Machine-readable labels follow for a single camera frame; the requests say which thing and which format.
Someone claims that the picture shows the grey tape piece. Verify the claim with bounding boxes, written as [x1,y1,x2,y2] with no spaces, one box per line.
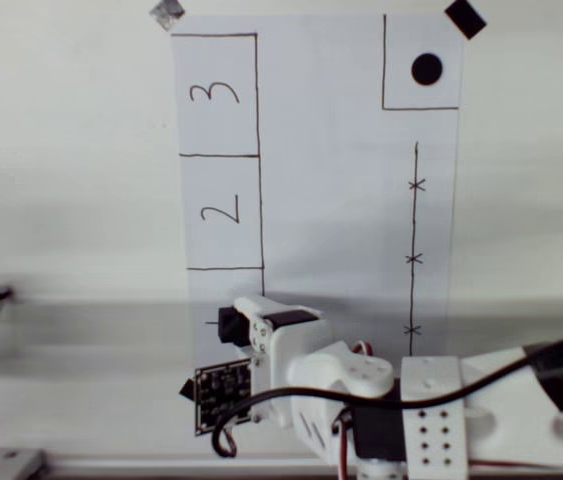
[150,0,186,32]

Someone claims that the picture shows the white paper sheet with markings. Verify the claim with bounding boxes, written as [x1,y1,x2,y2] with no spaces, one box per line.
[169,13,465,396]

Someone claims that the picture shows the black camera cable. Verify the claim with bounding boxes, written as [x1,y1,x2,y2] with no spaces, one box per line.
[209,338,563,459]

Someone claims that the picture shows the black tape wrap on arm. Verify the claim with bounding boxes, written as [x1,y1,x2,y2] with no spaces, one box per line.
[523,344,563,412]

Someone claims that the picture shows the silver table edge rail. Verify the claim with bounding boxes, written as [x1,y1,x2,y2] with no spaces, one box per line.
[0,449,357,480]

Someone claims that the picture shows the black round sticker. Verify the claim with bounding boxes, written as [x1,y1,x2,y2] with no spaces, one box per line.
[410,52,444,87]

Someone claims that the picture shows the black cube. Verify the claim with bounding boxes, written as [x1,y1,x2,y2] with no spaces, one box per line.
[216,305,253,347]

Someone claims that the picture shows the grey metal bracket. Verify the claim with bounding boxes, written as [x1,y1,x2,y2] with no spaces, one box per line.
[0,447,48,480]

